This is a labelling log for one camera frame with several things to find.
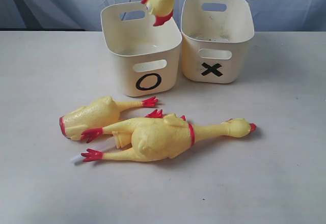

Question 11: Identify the whole rubber chicken front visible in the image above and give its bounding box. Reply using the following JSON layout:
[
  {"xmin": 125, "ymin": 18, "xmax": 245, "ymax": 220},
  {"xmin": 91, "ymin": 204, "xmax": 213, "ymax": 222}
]
[{"xmin": 81, "ymin": 114, "xmax": 256, "ymax": 162}]

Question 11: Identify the chicken head with white tube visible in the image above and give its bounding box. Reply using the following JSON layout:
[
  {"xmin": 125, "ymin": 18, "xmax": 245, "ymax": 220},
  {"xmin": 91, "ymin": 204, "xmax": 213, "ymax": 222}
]
[{"xmin": 70, "ymin": 132, "xmax": 131, "ymax": 165}]

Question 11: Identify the headless rubber chicken body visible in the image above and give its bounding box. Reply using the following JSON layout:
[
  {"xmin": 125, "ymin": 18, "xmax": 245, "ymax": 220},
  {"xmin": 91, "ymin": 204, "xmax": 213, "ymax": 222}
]
[{"xmin": 59, "ymin": 96, "xmax": 159, "ymax": 141}]

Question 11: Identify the cream bin marked O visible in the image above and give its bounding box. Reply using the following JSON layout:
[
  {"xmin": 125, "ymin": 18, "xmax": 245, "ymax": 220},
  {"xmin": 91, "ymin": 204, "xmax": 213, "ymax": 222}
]
[{"xmin": 100, "ymin": 2, "xmax": 182, "ymax": 97}]

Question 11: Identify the cream bin marked X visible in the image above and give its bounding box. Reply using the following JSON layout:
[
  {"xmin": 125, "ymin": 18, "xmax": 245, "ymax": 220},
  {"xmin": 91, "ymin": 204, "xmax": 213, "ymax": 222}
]
[{"xmin": 180, "ymin": 0, "xmax": 255, "ymax": 83}]

